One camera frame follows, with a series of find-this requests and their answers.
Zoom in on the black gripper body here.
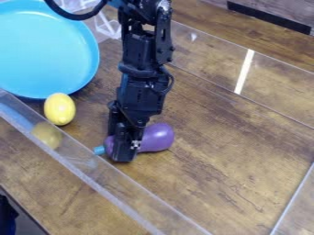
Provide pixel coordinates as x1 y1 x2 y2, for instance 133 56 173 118
114 73 171 123

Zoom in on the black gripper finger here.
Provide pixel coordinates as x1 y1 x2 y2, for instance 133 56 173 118
108 101 122 136
112 118 145 162

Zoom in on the purple toy eggplant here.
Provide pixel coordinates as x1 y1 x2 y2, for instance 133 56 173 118
94 123 175 155

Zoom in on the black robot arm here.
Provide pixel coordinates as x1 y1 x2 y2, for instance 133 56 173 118
108 0 175 162

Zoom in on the blue round tray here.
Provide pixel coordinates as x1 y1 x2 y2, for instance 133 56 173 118
0 0 99 99

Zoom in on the yellow lemon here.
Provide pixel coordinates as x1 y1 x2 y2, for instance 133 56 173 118
44 93 76 126

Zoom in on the dark blue object at corner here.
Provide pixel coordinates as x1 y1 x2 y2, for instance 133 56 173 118
0 195 19 235

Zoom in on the black bar on table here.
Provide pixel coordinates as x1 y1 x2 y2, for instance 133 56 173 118
227 1 312 35

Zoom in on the clear acrylic corner bracket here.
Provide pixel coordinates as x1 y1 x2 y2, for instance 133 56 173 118
56 0 122 41

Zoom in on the clear acrylic front wall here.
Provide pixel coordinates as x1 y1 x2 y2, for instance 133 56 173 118
0 89 213 235

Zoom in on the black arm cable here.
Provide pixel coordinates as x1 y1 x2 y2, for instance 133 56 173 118
43 0 110 22

